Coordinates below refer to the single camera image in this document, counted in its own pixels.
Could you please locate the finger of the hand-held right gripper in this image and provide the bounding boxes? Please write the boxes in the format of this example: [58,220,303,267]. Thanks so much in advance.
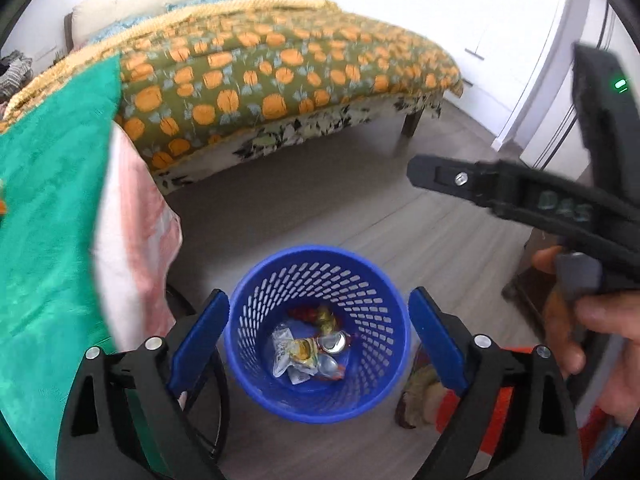
[406,155,501,211]

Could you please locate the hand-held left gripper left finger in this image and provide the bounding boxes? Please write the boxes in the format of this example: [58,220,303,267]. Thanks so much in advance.
[55,288,231,480]

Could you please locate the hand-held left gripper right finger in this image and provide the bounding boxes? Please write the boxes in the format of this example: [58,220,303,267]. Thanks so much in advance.
[408,286,586,480]

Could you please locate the blue plastic mesh bin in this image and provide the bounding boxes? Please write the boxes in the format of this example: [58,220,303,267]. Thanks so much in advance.
[223,245,413,423]

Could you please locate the white food wrapper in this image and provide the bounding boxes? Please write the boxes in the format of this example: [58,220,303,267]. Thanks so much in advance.
[271,324,321,385]

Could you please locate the red drink can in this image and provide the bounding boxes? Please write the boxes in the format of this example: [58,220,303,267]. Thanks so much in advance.
[317,331,351,355]

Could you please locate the person's right hand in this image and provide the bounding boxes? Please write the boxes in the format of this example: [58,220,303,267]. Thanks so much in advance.
[531,246,640,428]

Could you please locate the dark wooden bed leg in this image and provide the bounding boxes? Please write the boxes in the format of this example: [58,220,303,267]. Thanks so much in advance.
[400,107,426,138]

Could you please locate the brown furry slipper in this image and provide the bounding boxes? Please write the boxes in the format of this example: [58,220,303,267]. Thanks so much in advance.
[395,362,451,431]

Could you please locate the dark brown wooden cabinet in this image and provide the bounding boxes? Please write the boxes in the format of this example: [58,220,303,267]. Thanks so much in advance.
[501,230,566,341]

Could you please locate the floral bed skirt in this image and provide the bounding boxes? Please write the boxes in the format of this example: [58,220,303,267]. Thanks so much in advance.
[150,92,446,196]

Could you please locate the white wardrobe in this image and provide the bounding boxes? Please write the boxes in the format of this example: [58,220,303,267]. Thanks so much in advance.
[300,0,616,161]

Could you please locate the green floral tablecloth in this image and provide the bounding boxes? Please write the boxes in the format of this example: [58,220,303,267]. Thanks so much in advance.
[0,52,126,480]

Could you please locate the bed with orange floral quilt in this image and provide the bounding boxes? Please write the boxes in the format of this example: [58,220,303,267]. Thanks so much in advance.
[0,0,466,171]

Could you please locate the teal patterned pillow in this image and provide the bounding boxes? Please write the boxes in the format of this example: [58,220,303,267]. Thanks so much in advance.
[165,0,251,13]
[87,12,151,43]

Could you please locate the pile of clothes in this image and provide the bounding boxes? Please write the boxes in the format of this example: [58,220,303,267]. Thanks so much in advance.
[0,50,33,101]

